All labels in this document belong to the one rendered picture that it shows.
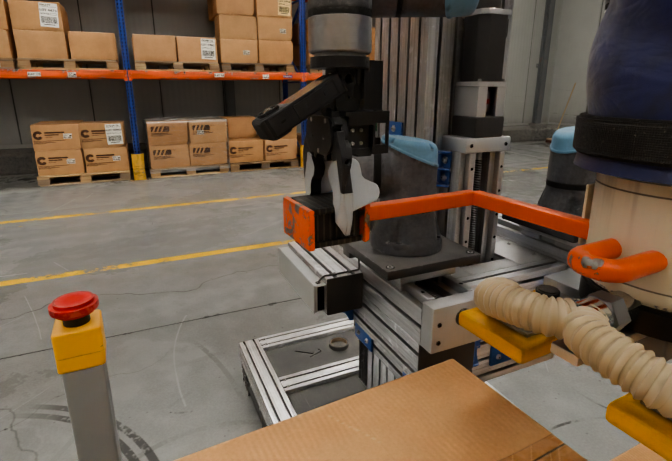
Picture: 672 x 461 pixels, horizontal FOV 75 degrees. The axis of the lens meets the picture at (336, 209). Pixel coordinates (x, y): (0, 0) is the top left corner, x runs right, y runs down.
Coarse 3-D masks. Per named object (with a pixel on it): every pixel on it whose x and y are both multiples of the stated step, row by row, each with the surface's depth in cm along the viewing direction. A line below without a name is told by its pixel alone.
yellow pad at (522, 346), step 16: (544, 288) 55; (464, 320) 55; (480, 320) 53; (496, 320) 53; (480, 336) 53; (496, 336) 50; (512, 336) 50; (528, 336) 50; (544, 336) 50; (512, 352) 48; (528, 352) 48; (544, 352) 49
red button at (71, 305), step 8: (64, 296) 71; (72, 296) 71; (80, 296) 71; (88, 296) 71; (96, 296) 72; (56, 304) 68; (64, 304) 68; (72, 304) 68; (80, 304) 68; (88, 304) 69; (96, 304) 70; (56, 312) 67; (64, 312) 67; (72, 312) 67; (80, 312) 68; (88, 312) 69; (64, 320) 68; (72, 320) 69; (80, 320) 70; (88, 320) 71
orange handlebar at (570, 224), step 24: (456, 192) 66; (480, 192) 66; (384, 216) 60; (528, 216) 58; (552, 216) 55; (576, 216) 54; (600, 240) 46; (576, 264) 42; (600, 264) 40; (624, 264) 39; (648, 264) 40
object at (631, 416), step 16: (624, 400) 40; (640, 400) 39; (608, 416) 39; (624, 416) 38; (640, 416) 38; (656, 416) 38; (624, 432) 38; (640, 432) 37; (656, 432) 36; (656, 448) 36
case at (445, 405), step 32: (384, 384) 64; (416, 384) 64; (448, 384) 64; (480, 384) 64; (320, 416) 58; (352, 416) 58; (384, 416) 58; (416, 416) 58; (448, 416) 58; (480, 416) 58; (512, 416) 58; (224, 448) 53; (256, 448) 53; (288, 448) 53; (320, 448) 53; (352, 448) 53; (384, 448) 53; (416, 448) 53; (448, 448) 53; (480, 448) 53; (512, 448) 53; (544, 448) 53
